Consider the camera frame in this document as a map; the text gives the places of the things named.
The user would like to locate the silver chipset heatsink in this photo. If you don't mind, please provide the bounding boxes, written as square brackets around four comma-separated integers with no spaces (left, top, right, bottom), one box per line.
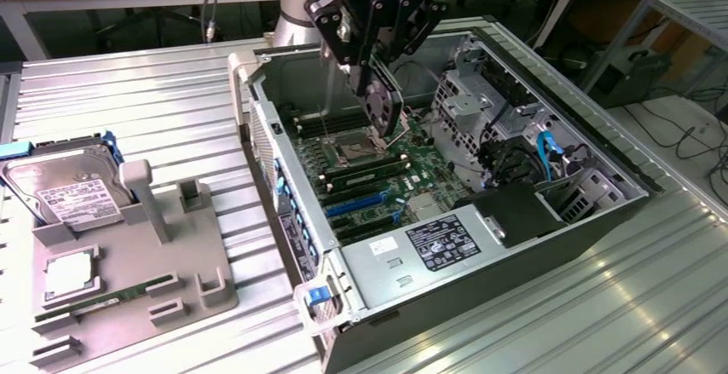
[405,193,451,214]

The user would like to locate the grey metal shelf frame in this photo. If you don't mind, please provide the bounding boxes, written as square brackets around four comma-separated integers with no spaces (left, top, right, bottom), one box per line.
[617,0,728,106]

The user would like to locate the black expansion slot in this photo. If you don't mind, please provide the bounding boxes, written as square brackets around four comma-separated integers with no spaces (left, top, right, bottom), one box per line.
[333,214,399,243]

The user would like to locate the black floor cables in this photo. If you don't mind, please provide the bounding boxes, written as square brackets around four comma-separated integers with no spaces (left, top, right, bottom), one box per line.
[648,86,728,183]

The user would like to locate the loose green RAM stick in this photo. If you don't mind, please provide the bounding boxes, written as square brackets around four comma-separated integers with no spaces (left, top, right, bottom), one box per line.
[32,274,172,323]

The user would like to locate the silver CPU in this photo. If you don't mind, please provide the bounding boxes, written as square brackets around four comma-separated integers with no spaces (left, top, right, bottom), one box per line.
[43,256,96,295]

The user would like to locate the black RAM slots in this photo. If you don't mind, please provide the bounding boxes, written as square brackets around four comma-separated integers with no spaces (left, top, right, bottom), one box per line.
[292,109,371,140]

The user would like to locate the black box with handle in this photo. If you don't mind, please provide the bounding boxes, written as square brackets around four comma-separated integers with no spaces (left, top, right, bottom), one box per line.
[590,48,677,110]

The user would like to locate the green motherboard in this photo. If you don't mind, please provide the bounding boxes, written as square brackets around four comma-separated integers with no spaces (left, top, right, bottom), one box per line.
[287,104,491,245]

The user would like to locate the grey metal disk bay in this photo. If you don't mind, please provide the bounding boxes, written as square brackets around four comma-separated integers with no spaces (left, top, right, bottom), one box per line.
[433,35,548,179]

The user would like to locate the blue wire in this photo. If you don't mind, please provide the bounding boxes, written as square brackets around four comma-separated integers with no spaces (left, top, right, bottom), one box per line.
[533,129,565,184]

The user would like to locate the blue case latch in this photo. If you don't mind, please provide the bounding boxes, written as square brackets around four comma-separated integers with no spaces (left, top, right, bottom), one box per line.
[303,287,333,308]

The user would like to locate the hanging black cables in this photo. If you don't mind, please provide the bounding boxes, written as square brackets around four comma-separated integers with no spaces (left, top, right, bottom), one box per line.
[199,0,226,43]

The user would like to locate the blue disk carrier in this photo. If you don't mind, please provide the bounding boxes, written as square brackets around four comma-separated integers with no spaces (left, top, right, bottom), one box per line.
[0,131,127,187]

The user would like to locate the open black PC case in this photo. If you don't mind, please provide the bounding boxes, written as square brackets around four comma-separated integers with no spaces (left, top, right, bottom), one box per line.
[226,14,668,374]

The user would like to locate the grey parts rack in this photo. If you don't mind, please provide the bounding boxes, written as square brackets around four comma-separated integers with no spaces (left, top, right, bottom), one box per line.
[27,158,240,369]

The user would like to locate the silver hard disk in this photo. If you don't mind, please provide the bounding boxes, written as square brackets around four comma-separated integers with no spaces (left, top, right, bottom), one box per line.
[0,143,127,233]

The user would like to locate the black plastic air shroud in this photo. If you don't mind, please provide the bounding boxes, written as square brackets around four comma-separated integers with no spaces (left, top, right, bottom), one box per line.
[453,181,565,250]

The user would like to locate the installed green RAM stick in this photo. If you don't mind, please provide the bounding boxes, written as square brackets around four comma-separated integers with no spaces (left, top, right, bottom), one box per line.
[322,154,411,193]

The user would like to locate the grey power supply unit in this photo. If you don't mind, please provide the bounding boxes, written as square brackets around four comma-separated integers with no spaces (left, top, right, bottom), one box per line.
[339,203,514,312]

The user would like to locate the blue expansion slot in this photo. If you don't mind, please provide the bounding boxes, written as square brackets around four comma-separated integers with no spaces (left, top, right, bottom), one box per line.
[326,189,389,218]

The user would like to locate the CPU socket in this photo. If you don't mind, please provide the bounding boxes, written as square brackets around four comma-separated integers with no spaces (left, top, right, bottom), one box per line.
[319,130,389,167]

